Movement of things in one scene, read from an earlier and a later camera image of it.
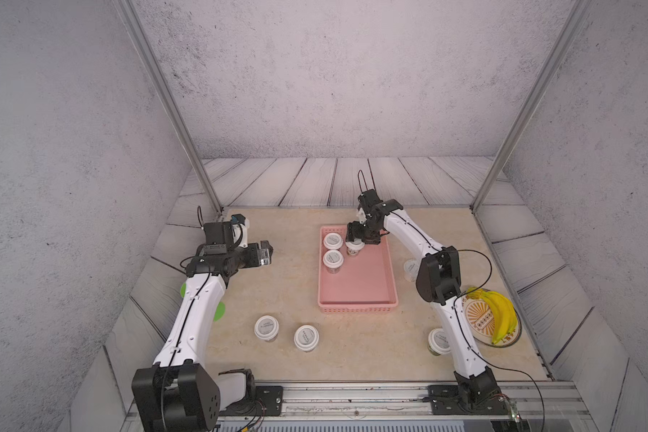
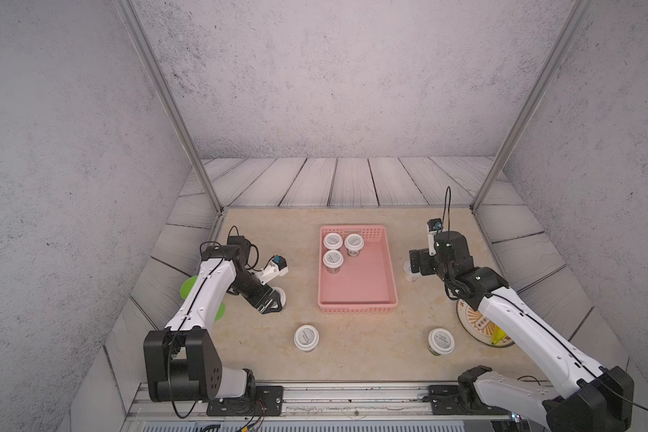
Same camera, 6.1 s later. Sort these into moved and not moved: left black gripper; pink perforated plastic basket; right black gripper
Moved: right black gripper; left black gripper
Not moved: pink perforated plastic basket
